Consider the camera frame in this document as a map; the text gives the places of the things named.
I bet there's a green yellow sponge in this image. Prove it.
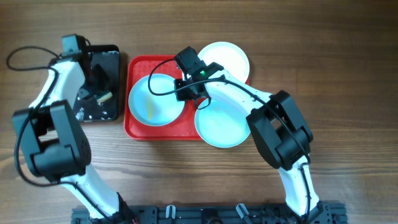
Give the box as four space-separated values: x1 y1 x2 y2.
96 91 113 104

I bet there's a light blue plate yellow stain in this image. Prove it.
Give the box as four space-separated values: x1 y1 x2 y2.
128 75 185 126

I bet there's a white plate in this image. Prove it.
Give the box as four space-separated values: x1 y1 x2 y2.
198 42 250 83

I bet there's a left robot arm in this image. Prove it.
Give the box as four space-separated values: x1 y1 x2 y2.
12 45 134 223

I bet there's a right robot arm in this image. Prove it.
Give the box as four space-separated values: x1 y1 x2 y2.
176 61 319 220

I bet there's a black plastic tray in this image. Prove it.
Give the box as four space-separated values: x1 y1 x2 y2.
73 45 121 122

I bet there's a red plastic tray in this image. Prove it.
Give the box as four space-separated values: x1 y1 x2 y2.
123 54 250 141

